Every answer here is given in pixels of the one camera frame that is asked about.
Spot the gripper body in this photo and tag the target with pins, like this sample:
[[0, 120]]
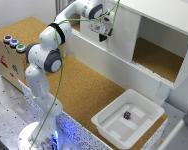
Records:
[[101, 27]]

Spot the white sliding door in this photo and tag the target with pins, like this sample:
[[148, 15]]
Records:
[[122, 36]]

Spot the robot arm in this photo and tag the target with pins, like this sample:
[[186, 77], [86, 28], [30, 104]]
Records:
[[44, 56]]

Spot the white cabinet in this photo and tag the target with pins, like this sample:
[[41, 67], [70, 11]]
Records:
[[167, 20]]

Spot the green button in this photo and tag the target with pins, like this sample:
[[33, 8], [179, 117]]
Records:
[[20, 48]]

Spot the blue button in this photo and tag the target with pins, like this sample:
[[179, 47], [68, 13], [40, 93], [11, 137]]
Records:
[[14, 42]]

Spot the purple block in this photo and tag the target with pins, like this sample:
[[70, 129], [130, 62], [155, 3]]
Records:
[[127, 115]]

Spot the red button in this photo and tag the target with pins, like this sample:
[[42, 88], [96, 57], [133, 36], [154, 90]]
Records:
[[7, 39]]

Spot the white plastic box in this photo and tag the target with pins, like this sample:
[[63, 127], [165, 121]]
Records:
[[127, 128]]

